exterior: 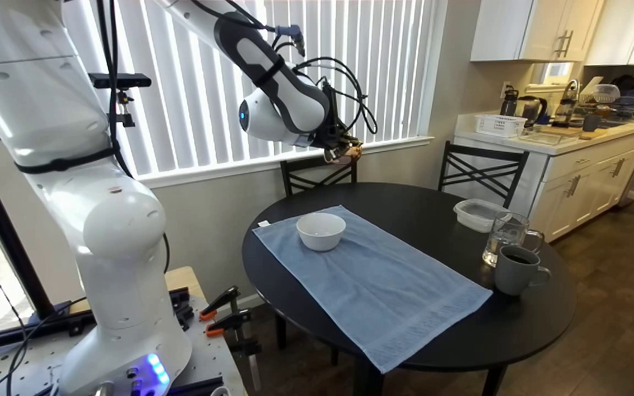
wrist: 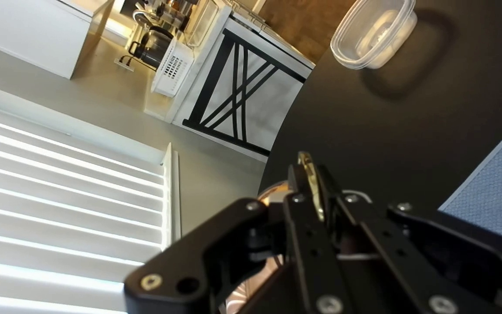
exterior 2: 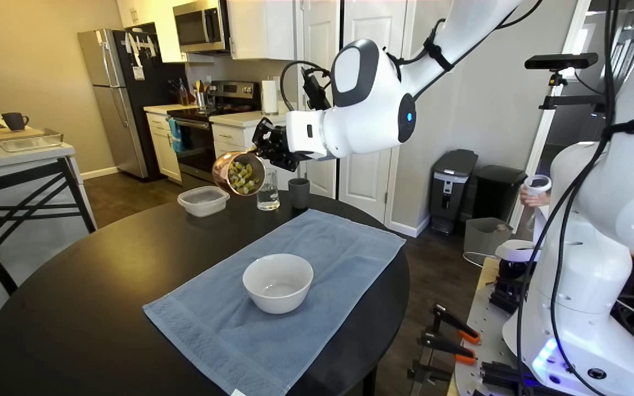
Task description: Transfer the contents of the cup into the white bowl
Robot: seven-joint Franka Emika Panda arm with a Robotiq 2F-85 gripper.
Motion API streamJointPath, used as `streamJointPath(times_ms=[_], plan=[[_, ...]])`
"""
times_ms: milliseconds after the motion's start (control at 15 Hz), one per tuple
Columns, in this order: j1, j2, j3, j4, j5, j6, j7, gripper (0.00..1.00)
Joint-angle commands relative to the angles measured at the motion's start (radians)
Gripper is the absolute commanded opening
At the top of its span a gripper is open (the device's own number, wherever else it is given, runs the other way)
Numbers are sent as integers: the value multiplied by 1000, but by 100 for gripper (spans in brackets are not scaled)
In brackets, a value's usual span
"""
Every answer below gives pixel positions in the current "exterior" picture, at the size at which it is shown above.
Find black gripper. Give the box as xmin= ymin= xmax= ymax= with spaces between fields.
xmin=307 ymin=120 xmax=361 ymax=155

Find white counter island cabinet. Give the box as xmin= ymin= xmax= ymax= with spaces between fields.
xmin=454 ymin=112 xmax=634 ymax=245

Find white ceramic bowl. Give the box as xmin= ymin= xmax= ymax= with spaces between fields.
xmin=295 ymin=211 xmax=347 ymax=254

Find blue cloth towel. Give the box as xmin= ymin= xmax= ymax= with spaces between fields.
xmin=250 ymin=205 xmax=496 ymax=376

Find black coffee maker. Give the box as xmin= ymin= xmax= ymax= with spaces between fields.
xmin=500 ymin=81 xmax=548 ymax=128

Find white bowl at edge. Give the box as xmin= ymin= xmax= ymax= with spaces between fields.
xmin=452 ymin=199 xmax=511 ymax=235

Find white upper cabinets above island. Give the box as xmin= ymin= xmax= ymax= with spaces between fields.
xmin=468 ymin=0 xmax=634 ymax=69

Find black orange-tipped clamp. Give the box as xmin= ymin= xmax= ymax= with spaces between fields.
xmin=197 ymin=285 xmax=242 ymax=324
xmin=205 ymin=309 xmax=256 ymax=340

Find black camera on stand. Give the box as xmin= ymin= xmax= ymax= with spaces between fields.
xmin=87 ymin=71 xmax=153 ymax=131

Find robot base mounting platform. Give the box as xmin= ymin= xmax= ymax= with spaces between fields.
xmin=0 ymin=265 xmax=248 ymax=396

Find white plastic basket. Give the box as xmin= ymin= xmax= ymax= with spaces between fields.
xmin=475 ymin=112 xmax=528 ymax=139

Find grey ceramic mug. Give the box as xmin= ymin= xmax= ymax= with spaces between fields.
xmin=493 ymin=245 xmax=553 ymax=298

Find round black table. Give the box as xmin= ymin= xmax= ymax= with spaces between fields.
xmin=239 ymin=183 xmax=577 ymax=396

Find black cross-back chair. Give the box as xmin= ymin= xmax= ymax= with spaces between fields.
xmin=279 ymin=155 xmax=358 ymax=199
xmin=436 ymin=142 xmax=530 ymax=211

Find white vertical window blinds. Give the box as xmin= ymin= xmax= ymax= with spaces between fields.
xmin=62 ymin=0 xmax=447 ymax=179

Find clear drinking glass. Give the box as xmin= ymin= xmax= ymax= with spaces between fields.
xmin=479 ymin=214 xmax=528 ymax=271

